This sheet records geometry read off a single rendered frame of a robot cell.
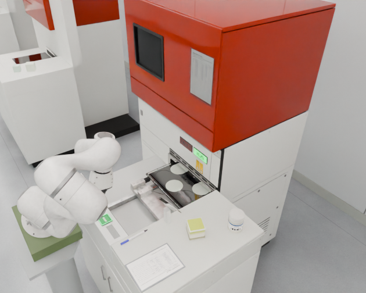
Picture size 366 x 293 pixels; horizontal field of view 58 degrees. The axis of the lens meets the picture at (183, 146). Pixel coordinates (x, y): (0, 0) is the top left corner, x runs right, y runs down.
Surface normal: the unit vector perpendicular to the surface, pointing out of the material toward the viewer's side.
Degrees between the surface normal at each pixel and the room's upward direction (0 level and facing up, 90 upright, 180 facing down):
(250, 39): 90
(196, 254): 0
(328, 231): 0
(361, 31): 90
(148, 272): 0
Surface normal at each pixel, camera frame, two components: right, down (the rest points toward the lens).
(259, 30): 0.59, 0.47
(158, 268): 0.01, -0.81
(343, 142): -0.80, 0.33
